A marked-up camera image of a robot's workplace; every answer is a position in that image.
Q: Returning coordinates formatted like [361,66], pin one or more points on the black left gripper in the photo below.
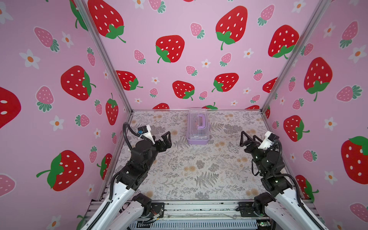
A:
[166,143]

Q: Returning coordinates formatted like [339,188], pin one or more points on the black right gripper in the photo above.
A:
[255,145]

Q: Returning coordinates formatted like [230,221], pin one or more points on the purple plastic tool box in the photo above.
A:
[198,127]

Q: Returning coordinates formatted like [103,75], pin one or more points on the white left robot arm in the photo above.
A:
[121,208]

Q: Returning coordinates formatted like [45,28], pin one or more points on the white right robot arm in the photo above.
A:
[282,200]

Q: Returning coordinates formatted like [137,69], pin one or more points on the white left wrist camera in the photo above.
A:
[145,131]

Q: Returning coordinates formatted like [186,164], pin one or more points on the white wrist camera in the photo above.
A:
[269,139]
[145,131]

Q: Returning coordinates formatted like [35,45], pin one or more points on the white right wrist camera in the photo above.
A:
[269,139]

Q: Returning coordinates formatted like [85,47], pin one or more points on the aluminium front frame rail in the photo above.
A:
[198,215]

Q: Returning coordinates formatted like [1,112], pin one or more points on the aluminium corner post right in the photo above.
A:
[315,18]

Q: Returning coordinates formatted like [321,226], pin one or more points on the aluminium corner post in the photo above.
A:
[315,18]
[86,16]

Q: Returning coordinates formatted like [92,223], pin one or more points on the aluminium corner post left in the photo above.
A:
[86,16]

